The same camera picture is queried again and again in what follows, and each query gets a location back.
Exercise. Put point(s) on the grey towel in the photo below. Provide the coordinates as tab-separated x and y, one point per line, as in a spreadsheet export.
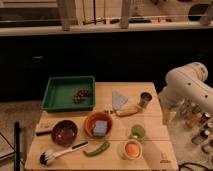
118	100

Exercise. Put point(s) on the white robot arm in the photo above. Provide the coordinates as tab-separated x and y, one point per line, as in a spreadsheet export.
185	83

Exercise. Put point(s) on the orange bowl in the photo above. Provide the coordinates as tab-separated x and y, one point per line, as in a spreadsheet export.
90	120

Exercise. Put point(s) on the brown grape bunch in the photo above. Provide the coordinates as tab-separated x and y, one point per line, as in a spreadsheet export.
81	95

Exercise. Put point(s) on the green plastic tray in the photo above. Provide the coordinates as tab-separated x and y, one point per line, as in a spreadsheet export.
60	92

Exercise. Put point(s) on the metal can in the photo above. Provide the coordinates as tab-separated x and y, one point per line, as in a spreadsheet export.
145	98

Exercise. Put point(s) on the blue sponge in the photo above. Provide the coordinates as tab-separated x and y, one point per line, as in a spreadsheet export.
100	128

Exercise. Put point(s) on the green chili pepper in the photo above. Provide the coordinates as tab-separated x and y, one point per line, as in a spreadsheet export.
99	150

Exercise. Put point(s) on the white cup with orange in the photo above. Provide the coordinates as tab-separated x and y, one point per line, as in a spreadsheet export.
132	150

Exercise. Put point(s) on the white dish brush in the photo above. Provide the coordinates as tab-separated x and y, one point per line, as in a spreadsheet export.
48	157

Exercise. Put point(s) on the purple bowl with handle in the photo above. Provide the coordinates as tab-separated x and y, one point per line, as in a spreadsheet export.
63	133

